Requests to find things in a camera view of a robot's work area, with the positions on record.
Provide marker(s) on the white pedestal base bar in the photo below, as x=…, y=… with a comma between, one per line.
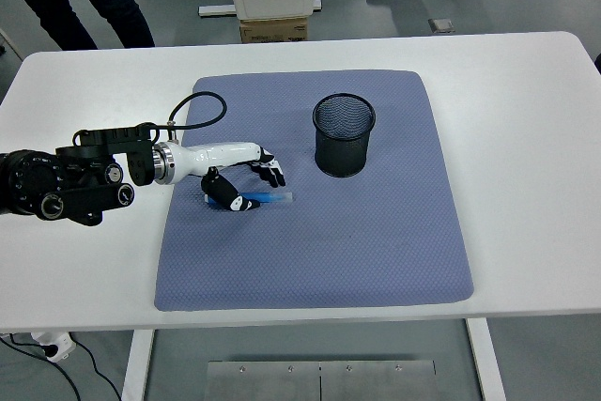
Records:
x=216, y=10

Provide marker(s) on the person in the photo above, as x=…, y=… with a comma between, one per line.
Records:
x=103, y=2

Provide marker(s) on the cardboard box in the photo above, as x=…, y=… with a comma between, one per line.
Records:
x=274, y=31

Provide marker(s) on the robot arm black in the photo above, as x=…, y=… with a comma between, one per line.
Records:
x=33, y=180

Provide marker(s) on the white power strip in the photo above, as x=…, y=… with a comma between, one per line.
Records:
x=58, y=342

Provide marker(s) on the grey metal plate with screws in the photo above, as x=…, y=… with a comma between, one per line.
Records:
x=263, y=382

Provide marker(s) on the blue marker clear cap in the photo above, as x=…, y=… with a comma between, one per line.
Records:
x=272, y=196

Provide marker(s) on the black mesh pen holder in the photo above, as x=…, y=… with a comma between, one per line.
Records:
x=342, y=152

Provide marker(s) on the blue-grey textured mat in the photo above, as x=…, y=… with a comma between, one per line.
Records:
x=310, y=251

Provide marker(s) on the metal floor socket cover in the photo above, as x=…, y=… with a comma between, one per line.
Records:
x=441, y=25

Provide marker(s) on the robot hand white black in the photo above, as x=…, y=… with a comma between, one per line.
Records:
x=216, y=154

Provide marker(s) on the white table leg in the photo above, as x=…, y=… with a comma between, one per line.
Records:
x=486, y=363
x=137, y=368

